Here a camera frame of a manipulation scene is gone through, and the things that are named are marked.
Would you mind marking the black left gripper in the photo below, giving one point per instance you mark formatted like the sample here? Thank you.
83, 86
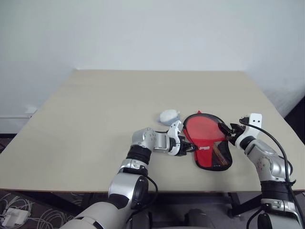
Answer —
183, 148

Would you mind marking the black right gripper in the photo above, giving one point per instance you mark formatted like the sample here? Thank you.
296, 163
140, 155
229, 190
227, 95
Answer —
236, 135

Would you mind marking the red mesh bag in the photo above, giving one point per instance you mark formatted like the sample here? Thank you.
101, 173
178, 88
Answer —
203, 155

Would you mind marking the white grey soft pouch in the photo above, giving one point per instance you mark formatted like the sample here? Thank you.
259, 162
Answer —
168, 115

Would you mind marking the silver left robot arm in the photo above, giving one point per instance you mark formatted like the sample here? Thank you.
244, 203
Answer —
128, 188

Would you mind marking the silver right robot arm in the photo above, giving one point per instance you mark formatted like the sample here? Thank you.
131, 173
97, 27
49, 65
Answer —
271, 164

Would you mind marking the dark furniture block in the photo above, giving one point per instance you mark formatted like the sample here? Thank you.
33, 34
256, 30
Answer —
296, 121

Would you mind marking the dark rounded shape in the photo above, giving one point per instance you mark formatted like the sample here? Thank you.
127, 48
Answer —
199, 219

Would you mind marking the white power adapter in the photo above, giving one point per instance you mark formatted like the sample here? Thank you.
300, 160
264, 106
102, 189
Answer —
15, 215

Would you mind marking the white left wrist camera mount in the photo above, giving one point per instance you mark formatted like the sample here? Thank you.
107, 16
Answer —
174, 128

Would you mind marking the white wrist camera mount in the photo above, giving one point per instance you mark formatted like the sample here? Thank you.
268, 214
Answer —
255, 119
174, 128

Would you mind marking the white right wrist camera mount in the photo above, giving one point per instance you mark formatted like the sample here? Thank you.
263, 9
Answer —
255, 119

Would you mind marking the black table frame leg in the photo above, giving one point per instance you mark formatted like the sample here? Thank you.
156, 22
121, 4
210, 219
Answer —
245, 202

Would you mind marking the white wall socket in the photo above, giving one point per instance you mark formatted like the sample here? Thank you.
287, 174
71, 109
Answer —
31, 110

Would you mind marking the white wall skirting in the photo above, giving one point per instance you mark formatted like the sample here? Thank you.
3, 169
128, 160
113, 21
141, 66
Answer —
12, 124

